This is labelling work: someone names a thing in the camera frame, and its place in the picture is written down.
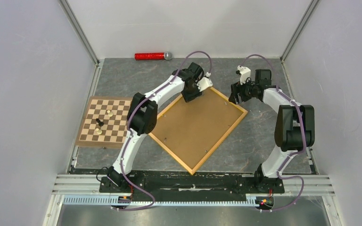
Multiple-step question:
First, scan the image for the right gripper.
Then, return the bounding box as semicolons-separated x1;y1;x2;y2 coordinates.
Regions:
229;77;259;105

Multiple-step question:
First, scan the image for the yellow wooden picture frame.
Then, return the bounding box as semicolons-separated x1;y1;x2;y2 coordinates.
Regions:
148;87;249;176

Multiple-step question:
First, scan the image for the brown backing board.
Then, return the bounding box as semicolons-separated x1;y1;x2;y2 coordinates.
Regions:
152;90;245;170

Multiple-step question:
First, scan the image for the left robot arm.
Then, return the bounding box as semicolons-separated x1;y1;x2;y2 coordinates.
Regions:
107;63;213;192

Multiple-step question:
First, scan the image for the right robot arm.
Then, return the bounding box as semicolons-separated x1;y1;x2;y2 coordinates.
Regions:
229;66;315;192

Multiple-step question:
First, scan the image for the red glitter microphone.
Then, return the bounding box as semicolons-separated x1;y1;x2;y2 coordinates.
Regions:
134;51;173;60

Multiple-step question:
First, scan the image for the white chess piece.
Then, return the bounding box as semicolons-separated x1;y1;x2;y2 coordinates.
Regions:
95;128;102;135
107;110;113;117

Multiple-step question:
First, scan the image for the wooden chessboard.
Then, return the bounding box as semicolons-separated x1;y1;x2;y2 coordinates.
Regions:
75;96;132;148

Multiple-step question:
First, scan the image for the black chess piece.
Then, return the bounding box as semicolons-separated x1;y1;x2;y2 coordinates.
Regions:
95;118;105;127

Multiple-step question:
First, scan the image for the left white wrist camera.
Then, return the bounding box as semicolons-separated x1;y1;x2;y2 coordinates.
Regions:
197;72;213;92

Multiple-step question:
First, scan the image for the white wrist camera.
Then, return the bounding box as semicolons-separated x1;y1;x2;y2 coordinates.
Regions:
197;72;213;92
236;65;251;85

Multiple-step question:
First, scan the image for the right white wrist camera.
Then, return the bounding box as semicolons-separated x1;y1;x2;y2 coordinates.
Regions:
236;65;251;85

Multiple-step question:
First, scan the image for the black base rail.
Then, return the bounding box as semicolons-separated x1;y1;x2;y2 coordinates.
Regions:
68;167;285;195

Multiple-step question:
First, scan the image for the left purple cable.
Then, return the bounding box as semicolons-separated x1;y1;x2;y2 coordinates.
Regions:
118;50;214;212

